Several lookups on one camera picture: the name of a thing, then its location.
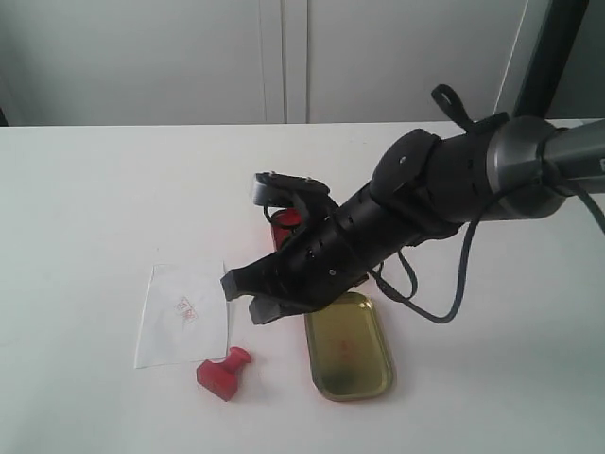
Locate black cable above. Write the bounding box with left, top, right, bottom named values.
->
left=372, top=83, right=605, bottom=325

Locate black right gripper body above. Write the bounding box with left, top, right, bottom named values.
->
left=269, top=130, right=493, bottom=312

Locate gold metal tin lid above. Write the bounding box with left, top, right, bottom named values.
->
left=304, top=292, right=395, bottom=403

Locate white paper sheet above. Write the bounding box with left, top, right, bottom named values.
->
left=134, top=261, right=229, bottom=369

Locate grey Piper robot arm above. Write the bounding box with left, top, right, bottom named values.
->
left=220, top=115, right=604, bottom=324

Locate red plastic stamp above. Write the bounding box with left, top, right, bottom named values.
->
left=196, top=346, right=252, bottom=402

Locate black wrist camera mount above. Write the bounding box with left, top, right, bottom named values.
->
left=251, top=172, right=338, bottom=225

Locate dark vertical post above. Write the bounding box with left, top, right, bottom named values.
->
left=512, top=0, right=590, bottom=118

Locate red ink pad tin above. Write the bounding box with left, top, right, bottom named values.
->
left=268, top=208, right=304, bottom=251

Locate white cabinet with doors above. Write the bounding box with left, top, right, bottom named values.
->
left=1, top=1, right=548, bottom=126

